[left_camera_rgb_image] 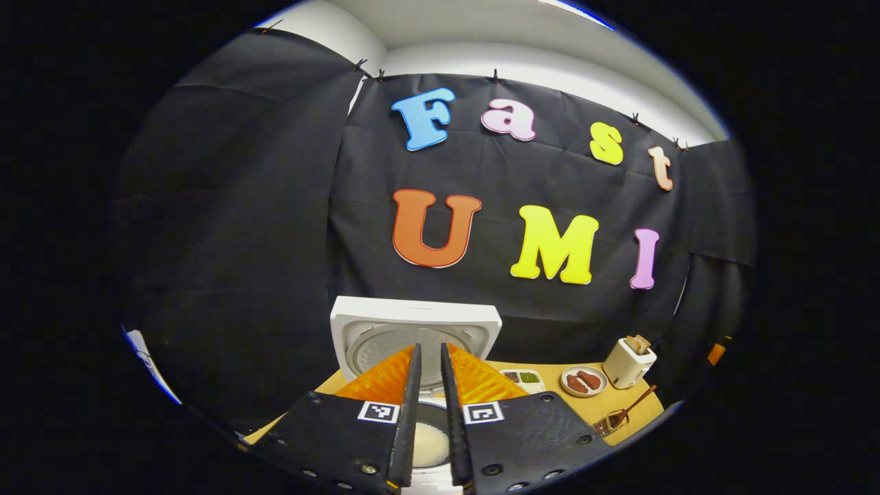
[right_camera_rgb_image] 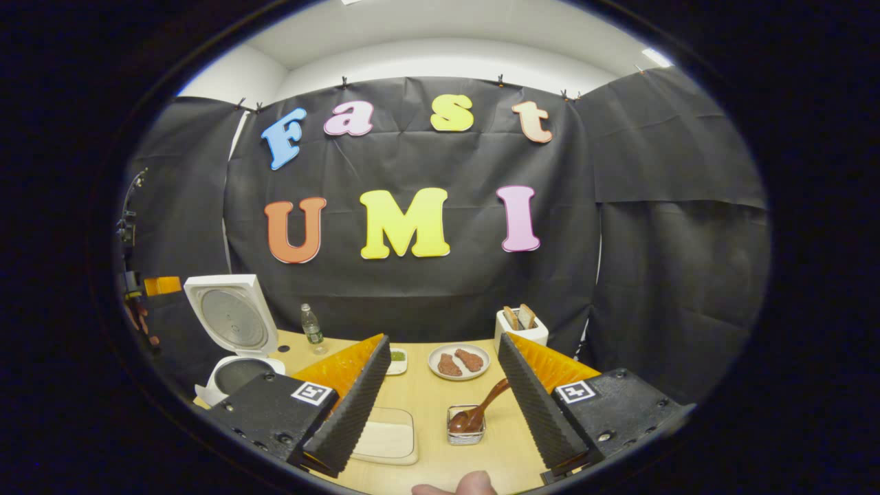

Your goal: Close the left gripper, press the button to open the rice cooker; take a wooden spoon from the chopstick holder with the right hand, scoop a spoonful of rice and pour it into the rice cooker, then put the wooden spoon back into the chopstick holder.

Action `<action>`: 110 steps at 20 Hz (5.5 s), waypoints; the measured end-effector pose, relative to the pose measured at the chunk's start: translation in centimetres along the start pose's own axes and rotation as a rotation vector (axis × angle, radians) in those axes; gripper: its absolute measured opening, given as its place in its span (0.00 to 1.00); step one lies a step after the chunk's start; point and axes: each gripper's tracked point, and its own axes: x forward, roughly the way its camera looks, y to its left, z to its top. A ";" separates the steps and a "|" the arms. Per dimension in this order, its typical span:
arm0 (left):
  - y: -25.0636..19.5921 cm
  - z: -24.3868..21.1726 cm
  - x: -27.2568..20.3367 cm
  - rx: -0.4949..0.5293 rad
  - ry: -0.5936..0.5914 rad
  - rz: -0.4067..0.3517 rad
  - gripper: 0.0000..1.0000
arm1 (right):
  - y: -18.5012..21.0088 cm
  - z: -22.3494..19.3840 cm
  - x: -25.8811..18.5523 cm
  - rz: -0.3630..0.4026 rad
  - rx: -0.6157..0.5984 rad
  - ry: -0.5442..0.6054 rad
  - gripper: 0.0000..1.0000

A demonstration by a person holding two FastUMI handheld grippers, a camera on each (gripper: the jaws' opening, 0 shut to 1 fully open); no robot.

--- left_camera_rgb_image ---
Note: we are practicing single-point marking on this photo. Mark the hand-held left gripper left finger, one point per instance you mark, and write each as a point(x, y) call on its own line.
point(407, 440)

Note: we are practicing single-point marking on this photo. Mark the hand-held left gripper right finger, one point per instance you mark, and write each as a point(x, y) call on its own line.
point(456, 433)

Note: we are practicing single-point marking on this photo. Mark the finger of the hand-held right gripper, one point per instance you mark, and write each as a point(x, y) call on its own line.
point(717, 354)

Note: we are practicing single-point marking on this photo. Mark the brown wooden spoon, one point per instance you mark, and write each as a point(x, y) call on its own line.
point(636, 405)

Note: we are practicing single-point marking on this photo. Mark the white rice cooker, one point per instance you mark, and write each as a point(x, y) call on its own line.
point(385, 320)

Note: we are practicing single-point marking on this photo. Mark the toast slice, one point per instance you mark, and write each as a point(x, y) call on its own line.
point(631, 344)
point(644, 342)

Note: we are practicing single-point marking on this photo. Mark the white divided condiment dish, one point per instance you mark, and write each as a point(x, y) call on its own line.
point(526, 378)

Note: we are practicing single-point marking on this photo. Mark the white toaster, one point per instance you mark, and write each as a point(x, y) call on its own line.
point(622, 368)

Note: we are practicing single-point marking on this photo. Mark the white round plate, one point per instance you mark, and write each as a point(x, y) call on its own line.
point(565, 392)

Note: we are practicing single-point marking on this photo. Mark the brown meat piece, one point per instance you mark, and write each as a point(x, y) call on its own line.
point(576, 385)
point(590, 378)

